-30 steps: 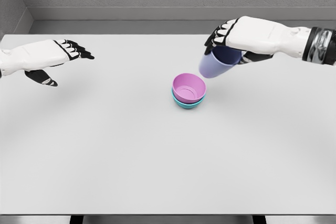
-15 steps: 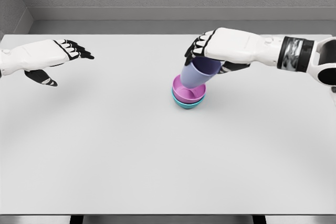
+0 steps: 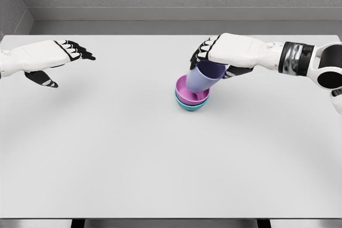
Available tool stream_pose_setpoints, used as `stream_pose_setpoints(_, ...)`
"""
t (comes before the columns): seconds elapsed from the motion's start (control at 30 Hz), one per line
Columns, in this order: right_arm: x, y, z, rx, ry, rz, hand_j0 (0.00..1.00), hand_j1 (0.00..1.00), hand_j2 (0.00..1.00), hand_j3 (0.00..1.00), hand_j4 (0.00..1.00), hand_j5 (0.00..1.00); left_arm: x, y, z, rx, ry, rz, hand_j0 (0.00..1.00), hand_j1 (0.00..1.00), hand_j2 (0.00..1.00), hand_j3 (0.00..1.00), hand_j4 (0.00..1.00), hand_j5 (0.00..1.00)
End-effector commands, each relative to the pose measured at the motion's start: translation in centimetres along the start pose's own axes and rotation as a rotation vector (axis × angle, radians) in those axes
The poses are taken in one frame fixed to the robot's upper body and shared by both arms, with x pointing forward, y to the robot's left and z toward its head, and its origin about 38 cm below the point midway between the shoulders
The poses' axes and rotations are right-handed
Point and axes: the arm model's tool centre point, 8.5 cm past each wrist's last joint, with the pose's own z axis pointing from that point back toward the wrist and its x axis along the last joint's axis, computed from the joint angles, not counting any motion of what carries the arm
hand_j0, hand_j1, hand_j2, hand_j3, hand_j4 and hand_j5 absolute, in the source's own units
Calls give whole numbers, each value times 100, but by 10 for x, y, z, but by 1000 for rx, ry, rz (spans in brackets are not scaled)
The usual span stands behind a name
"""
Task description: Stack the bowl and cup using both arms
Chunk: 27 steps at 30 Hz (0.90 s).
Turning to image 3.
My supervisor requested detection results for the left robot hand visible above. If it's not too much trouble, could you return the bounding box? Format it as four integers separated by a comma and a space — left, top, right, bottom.
13, 40, 96, 89

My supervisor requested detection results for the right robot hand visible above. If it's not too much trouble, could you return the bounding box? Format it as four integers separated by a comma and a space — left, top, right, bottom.
189, 33, 261, 80

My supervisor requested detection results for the lavender purple cup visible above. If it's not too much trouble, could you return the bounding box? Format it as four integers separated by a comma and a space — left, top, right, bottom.
185, 60, 227, 96

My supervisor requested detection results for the pink bowl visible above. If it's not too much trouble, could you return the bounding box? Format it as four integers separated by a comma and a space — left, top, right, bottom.
175, 75, 211, 106

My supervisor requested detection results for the teal bowl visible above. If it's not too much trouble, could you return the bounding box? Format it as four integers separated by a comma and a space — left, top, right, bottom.
175, 90, 210, 112

